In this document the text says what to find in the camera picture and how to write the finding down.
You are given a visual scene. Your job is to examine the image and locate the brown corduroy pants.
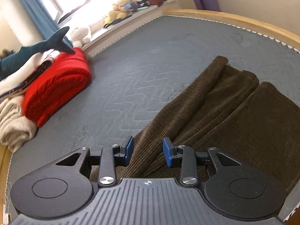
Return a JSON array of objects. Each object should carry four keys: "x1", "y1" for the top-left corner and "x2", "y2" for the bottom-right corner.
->
[{"x1": 89, "y1": 56, "x2": 299, "y2": 192}]

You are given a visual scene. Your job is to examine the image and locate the cream folded blanket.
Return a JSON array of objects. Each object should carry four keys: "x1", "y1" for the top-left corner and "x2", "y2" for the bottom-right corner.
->
[{"x1": 1, "y1": 95, "x2": 37, "y2": 153}]

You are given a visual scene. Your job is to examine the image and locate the red folded blanket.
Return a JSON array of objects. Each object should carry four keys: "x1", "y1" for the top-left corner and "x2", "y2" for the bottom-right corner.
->
[{"x1": 22, "y1": 48, "x2": 92, "y2": 127}]

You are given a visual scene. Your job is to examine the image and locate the white folded cloth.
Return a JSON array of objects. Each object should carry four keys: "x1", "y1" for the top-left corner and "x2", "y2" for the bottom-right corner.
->
[{"x1": 1, "y1": 50, "x2": 60, "y2": 102}]

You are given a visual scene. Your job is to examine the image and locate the grey quilted mattress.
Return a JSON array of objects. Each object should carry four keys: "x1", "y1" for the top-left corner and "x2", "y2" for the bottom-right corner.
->
[{"x1": 6, "y1": 15, "x2": 300, "y2": 223}]

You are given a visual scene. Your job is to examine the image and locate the teal plush shark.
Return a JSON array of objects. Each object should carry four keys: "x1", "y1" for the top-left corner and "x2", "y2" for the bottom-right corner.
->
[{"x1": 1, "y1": 26, "x2": 75, "y2": 80}]

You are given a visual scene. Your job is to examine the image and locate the white plush toy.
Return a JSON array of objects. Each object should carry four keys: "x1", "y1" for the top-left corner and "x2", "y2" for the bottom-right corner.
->
[{"x1": 71, "y1": 26, "x2": 92, "y2": 48}]

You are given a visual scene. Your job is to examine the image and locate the blue curtain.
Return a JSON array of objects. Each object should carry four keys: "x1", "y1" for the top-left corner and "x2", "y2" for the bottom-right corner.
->
[{"x1": 20, "y1": 0, "x2": 59, "y2": 39}]

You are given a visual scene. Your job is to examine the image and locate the yellow plush bear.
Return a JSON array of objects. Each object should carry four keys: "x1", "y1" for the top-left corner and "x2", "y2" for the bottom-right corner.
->
[{"x1": 103, "y1": 0, "x2": 132, "y2": 25}]

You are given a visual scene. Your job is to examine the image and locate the panda plush toy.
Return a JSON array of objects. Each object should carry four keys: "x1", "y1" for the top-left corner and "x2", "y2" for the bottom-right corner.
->
[{"x1": 136, "y1": 0, "x2": 150, "y2": 7}]

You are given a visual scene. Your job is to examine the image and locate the wooden bed frame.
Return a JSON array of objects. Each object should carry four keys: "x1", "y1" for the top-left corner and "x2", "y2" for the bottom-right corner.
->
[{"x1": 0, "y1": 9, "x2": 300, "y2": 225}]

